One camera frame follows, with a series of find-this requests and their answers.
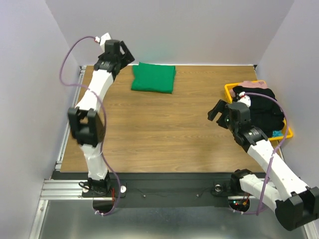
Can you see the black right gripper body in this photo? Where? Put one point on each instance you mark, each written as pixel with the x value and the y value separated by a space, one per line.
pixel 223 114

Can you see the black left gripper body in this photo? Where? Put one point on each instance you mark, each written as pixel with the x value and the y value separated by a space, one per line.
pixel 101 58

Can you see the green t shirt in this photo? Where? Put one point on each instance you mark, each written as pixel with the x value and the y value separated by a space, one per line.
pixel 153 78

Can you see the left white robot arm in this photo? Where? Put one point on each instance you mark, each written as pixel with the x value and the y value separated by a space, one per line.
pixel 86 126

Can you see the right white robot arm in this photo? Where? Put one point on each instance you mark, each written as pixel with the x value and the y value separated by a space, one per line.
pixel 290 198

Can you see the yellow plastic bin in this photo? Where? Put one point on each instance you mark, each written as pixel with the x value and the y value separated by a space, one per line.
pixel 228 94

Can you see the black t shirt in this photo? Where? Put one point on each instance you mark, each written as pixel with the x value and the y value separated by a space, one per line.
pixel 265 114

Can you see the pink t shirt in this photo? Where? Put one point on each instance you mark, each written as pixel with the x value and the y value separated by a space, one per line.
pixel 250 84

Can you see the teal t shirt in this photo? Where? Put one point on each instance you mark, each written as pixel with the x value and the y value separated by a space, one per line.
pixel 277 133

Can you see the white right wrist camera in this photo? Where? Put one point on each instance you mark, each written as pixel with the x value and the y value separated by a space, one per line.
pixel 243 98

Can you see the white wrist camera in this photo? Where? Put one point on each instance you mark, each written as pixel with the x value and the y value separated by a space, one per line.
pixel 243 98
pixel 104 38

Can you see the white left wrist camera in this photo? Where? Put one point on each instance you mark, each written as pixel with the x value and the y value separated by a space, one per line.
pixel 104 38

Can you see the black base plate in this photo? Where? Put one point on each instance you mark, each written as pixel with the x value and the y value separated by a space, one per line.
pixel 135 200

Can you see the aluminium mounting rail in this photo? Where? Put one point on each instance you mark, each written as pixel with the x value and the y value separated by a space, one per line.
pixel 67 186

